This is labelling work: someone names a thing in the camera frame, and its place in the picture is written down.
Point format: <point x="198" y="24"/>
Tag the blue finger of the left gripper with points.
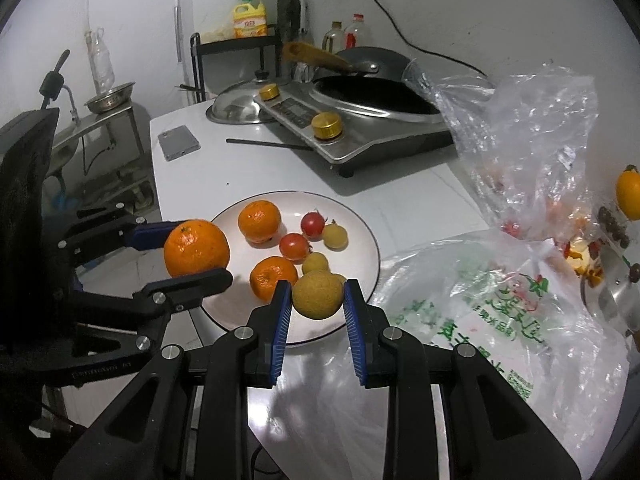
<point x="144" y="235"/>
<point x="182" y="293"/>

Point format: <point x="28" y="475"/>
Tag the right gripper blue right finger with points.
<point x="364" y="324"/>

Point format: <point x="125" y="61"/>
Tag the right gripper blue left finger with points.
<point x="270" y="324"/>

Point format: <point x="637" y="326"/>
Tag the mandarin orange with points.
<point x="266" y="274"/>
<point x="259" y="221"/>
<point x="195" y="246"/>

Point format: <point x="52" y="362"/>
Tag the red cherry tomato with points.
<point x="294" y="247"/>
<point x="312" y="225"/>

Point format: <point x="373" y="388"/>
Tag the grey smartphone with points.
<point x="177" y="142"/>

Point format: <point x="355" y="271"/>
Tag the black chopstick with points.
<point x="268" y="144"/>

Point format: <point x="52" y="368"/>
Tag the flat printed plastic bag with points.
<point x="496" y="370"/>

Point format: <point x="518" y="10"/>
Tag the steel pot lid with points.
<point x="236" y="105"/>

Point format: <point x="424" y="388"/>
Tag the silver induction cooker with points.
<point x="356" y="121"/>

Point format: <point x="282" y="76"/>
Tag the chrome sink faucet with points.
<point x="52" y="85"/>

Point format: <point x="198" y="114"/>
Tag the black metal shelf rack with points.
<point x="218" y="63"/>

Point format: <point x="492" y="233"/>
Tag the orange peel scraps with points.
<point x="584" y="258"/>

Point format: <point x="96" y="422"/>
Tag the yellow detergent jug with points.
<point x="249" y="19"/>

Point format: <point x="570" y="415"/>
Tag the crumpled clear plastic bag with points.
<point x="522" y="144"/>

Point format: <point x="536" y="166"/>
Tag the black umbrella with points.
<point x="297" y="13"/>

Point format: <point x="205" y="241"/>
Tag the dark grapes bowl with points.
<point x="612" y="228"/>

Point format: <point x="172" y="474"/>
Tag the oil bottle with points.
<point x="334" y="39"/>

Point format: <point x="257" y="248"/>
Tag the red cap sauce bottle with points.
<point x="357" y="33"/>

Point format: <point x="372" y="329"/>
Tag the large orange on stand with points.
<point x="627" y="191"/>

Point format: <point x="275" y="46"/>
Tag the black wok wooden handle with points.
<point x="357" y="61"/>

